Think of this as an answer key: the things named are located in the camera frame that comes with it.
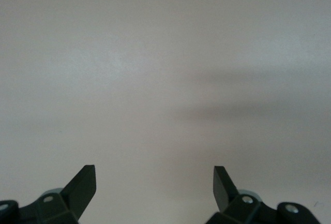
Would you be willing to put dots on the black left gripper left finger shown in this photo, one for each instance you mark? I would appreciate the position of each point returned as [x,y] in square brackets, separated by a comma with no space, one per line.
[77,193]

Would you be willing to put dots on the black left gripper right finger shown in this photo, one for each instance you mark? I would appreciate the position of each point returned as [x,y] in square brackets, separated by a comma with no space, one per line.
[225,193]

